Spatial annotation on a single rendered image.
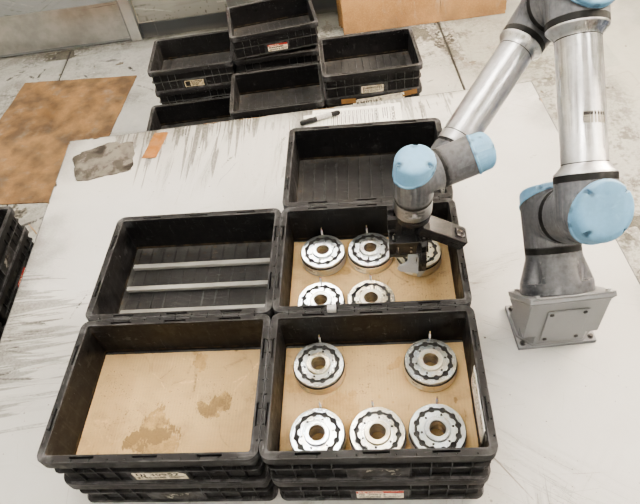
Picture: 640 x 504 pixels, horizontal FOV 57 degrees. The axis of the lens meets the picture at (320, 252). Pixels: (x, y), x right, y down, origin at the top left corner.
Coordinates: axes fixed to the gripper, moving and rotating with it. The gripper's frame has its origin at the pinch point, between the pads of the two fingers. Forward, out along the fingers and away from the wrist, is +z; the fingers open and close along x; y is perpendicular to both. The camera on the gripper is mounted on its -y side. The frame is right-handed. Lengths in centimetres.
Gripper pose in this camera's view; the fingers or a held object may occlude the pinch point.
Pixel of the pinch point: (420, 263)
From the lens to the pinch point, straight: 133.8
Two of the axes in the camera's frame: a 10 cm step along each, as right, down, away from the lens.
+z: 1.2, 5.5, 8.3
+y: -9.9, 0.6, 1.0
